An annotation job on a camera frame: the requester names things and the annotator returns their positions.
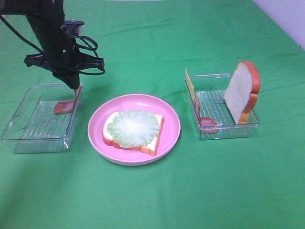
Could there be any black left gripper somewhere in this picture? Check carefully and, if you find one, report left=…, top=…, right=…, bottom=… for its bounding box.
left=24, top=35, right=105, bottom=90

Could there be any bacon strip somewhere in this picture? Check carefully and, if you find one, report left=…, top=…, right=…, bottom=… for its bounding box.
left=54, top=87, right=80, bottom=115
left=194, top=96, right=218, bottom=134

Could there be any green lettuce leaf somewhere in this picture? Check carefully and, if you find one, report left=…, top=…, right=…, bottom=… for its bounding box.
left=106, top=109, right=161, bottom=148

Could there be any bread slice bottom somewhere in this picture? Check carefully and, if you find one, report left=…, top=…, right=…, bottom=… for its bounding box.
left=102, top=111, right=165, bottom=157

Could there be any bread slice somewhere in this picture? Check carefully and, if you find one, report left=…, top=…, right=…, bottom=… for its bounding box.
left=102, top=111, right=165, bottom=157
left=224, top=61, right=261, bottom=125

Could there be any yellow cheese slice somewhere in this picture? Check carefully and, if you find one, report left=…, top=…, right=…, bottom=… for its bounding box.
left=185, top=69, right=195, bottom=102

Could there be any bread slice top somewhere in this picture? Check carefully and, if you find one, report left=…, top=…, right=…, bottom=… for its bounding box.
left=224, top=61, right=261, bottom=125

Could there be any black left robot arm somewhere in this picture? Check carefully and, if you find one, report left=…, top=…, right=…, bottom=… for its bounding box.
left=0, top=0, right=105, bottom=89

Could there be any clear plastic tray left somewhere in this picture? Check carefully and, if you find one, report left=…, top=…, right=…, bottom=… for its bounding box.
left=1, top=83, right=83, bottom=154

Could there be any clear plastic tray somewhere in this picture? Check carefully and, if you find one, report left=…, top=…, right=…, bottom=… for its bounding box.
left=1, top=83, right=83, bottom=154
left=184, top=73, right=259, bottom=140

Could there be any pink plate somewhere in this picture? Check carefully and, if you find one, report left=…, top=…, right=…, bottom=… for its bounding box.
left=88, top=94, right=181, bottom=166

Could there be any clear plastic tray right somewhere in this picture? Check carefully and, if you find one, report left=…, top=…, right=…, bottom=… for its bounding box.
left=184, top=73, right=259, bottom=140

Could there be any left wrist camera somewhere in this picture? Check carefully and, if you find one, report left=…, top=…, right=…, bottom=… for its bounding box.
left=64, top=20, right=84, bottom=37

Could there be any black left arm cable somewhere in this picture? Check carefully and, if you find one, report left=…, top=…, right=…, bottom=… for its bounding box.
left=0, top=14, right=106, bottom=76

